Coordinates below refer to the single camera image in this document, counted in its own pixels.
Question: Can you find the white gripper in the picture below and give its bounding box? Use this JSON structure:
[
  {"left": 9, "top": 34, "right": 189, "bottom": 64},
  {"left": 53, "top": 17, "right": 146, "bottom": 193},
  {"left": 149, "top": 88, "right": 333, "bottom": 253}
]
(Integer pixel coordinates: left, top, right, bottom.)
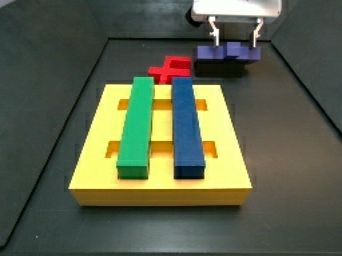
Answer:
[{"left": 192, "top": 0, "right": 282, "bottom": 48}]

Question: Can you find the purple interlocking block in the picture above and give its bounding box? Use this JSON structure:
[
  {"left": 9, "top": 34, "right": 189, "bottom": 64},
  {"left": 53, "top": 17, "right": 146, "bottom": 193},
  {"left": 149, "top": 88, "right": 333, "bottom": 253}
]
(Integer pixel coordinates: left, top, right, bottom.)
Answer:
[{"left": 196, "top": 42, "right": 262, "bottom": 64}]

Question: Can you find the black angle fixture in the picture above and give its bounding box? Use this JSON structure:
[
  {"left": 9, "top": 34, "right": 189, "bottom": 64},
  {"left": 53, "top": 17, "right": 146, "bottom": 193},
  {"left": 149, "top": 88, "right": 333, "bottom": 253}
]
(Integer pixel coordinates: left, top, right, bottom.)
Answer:
[{"left": 194, "top": 60, "right": 245, "bottom": 78}]

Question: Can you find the yellow slotted board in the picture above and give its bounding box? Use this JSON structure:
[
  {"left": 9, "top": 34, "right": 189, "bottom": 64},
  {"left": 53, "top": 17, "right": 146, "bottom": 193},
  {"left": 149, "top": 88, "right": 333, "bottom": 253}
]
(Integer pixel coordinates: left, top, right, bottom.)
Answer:
[{"left": 70, "top": 84, "right": 253, "bottom": 206}]

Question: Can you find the red interlocking block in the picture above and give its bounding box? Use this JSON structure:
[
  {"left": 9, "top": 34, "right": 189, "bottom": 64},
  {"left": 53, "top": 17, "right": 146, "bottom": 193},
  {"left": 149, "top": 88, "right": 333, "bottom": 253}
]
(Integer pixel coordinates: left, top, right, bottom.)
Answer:
[{"left": 147, "top": 56, "right": 192, "bottom": 85}]

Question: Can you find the blue long bar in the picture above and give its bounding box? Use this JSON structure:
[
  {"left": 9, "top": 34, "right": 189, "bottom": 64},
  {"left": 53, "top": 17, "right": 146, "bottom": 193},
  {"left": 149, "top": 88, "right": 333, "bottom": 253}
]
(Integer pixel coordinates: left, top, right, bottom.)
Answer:
[{"left": 171, "top": 77, "right": 206, "bottom": 179}]

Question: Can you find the green long bar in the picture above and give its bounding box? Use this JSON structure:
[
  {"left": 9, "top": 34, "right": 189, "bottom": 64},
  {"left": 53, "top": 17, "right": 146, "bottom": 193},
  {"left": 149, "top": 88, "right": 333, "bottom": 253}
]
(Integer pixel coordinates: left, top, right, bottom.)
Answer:
[{"left": 117, "top": 77, "right": 154, "bottom": 179}]

